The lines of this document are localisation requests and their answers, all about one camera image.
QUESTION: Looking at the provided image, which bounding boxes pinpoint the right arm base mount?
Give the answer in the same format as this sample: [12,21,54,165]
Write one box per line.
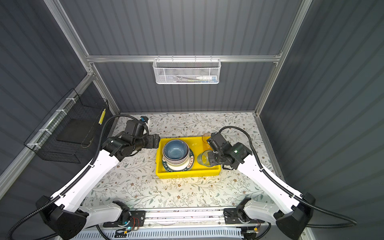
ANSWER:
[223,198,265,225]

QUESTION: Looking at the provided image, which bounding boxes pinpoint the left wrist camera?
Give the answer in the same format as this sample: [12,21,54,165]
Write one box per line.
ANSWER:
[124,116,149,142]

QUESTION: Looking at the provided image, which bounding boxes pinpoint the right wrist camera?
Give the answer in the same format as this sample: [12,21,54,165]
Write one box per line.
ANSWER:
[207,133,232,152]

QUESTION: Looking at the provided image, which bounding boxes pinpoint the lilac purple bowl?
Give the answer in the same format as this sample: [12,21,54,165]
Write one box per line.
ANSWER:
[163,154,190,165]

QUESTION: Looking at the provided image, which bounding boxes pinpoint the dark green rimmed plate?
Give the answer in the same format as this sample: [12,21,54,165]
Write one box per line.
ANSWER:
[162,150,195,173]

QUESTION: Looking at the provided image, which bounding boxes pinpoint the yellow plastic bin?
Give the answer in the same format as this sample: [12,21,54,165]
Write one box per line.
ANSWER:
[156,137,222,179]

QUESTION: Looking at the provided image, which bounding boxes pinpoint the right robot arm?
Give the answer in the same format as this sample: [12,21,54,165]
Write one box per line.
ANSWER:
[208,140,316,240]

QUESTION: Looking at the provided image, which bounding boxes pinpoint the light green bowl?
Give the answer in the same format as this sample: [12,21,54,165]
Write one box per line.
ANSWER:
[163,161,189,172]

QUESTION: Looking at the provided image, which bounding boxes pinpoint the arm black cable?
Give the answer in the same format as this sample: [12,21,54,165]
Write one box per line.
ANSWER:
[218,125,358,229]
[5,114,142,240]

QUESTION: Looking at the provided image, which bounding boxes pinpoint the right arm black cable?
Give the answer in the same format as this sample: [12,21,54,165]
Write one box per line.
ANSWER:
[218,125,358,229]

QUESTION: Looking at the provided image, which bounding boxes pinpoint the black wire basket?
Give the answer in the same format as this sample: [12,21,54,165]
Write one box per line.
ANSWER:
[24,85,111,164]

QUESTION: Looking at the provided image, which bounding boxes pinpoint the white wire mesh basket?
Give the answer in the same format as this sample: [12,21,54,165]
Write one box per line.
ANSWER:
[153,57,222,85]

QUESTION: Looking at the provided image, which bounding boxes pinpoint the pink plastic cup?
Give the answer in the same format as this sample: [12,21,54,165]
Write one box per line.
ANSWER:
[202,133,212,150]

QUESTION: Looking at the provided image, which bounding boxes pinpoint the grey blue plastic cup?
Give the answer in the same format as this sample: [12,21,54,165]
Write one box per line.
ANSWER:
[197,150,211,167]

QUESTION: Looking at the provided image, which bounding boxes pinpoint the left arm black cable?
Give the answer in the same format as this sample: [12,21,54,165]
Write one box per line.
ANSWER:
[5,114,142,240]

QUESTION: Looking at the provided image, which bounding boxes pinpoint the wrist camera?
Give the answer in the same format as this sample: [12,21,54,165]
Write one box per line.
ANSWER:
[124,116,149,142]
[207,133,232,152]

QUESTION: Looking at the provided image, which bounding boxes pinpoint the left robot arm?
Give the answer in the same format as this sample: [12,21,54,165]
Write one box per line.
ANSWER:
[37,134,161,240]

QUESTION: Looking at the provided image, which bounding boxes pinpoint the floral table mat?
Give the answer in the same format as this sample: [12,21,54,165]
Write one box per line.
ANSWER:
[83,113,272,209]

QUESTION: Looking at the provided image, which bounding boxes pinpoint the aluminium front rail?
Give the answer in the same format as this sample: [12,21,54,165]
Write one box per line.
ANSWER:
[78,202,299,228]

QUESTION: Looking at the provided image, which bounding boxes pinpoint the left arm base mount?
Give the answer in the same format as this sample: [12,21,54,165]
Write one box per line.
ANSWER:
[103,211,146,229]

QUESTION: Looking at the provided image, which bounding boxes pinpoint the items in mesh basket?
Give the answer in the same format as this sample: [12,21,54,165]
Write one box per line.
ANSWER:
[173,76,219,84]

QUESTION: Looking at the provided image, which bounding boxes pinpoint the dark blue bowl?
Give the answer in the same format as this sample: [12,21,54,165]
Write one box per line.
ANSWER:
[163,140,189,162]

